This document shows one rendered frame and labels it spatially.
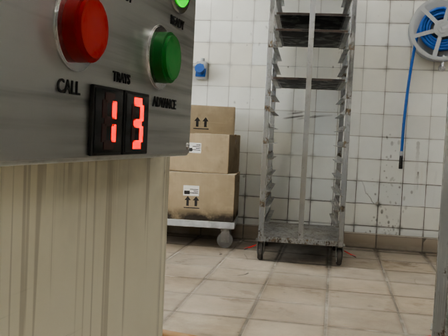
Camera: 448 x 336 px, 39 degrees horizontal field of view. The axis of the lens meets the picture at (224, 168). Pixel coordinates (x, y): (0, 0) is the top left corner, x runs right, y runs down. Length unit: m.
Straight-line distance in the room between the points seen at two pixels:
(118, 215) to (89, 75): 0.13
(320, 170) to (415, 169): 0.62
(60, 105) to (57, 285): 0.11
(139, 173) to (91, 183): 0.07
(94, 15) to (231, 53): 4.16
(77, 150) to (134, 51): 0.08
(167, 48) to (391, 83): 4.03
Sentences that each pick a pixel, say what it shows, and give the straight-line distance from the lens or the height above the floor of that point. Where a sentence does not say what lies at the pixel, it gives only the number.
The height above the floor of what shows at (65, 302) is 0.62.
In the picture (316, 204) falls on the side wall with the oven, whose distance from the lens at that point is 4.37.
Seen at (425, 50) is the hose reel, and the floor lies 1.32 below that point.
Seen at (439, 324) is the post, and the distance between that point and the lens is 1.68.
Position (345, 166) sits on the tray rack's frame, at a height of 0.57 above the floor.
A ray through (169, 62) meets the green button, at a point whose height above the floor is 0.76.
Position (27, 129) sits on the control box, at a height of 0.71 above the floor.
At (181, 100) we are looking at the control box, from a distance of 0.43.
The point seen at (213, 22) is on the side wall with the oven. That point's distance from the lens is 4.50.
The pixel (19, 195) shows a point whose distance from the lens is 0.32.
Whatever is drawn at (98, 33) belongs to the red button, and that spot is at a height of 0.76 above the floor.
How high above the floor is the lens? 0.72
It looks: 3 degrees down
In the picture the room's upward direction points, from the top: 3 degrees clockwise
